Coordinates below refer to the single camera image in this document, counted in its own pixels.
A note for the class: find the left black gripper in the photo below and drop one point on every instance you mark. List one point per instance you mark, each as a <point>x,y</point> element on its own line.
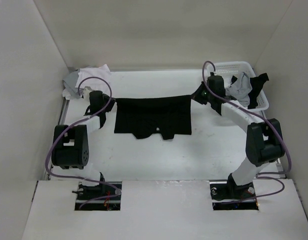
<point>111,104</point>

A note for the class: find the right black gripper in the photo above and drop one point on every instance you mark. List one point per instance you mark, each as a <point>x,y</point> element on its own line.
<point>196,96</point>

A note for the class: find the black tank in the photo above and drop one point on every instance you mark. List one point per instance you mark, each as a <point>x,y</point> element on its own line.
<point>257,84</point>
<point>143,117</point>

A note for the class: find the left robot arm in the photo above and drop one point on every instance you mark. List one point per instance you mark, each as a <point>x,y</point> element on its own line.
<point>70,147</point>

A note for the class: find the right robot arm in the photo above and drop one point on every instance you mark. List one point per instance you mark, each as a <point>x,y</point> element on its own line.
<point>264,140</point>

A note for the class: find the grey tank top in basket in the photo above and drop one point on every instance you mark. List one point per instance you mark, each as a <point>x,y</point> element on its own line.
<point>240,88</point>

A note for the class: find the folded white tank top underneath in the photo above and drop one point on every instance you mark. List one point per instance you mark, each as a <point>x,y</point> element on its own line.
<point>66,94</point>

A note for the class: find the folded grey tank top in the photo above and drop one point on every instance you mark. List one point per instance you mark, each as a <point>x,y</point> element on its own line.
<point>70,82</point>

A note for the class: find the black tank top over rim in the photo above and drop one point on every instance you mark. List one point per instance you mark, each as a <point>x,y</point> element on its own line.
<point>257,84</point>

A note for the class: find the white plastic laundry basket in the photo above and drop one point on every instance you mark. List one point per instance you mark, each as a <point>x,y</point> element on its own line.
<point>234,68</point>

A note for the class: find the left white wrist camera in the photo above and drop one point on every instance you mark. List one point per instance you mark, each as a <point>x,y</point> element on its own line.
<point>85,93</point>

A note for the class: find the left metal table rail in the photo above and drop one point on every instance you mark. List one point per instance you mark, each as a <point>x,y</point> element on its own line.
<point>61,120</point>

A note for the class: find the metal table rail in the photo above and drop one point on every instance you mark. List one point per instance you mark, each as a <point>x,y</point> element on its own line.
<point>274,167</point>
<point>61,120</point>

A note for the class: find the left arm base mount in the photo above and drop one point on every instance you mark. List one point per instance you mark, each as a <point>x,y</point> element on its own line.
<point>98,197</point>

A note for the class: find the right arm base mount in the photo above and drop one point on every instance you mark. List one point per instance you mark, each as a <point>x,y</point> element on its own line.
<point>235,199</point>

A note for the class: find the right metal table rail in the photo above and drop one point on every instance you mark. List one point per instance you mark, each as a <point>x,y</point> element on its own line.
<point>274,167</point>

